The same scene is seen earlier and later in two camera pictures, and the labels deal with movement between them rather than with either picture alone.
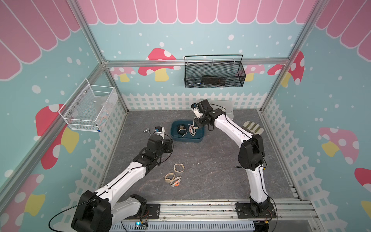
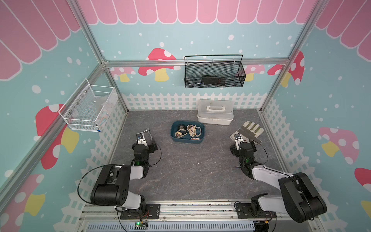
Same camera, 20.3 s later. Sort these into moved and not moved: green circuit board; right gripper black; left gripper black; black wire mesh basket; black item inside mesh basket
Moved: left gripper black; right gripper black
Not moved: black wire mesh basket; green circuit board; black item inside mesh basket
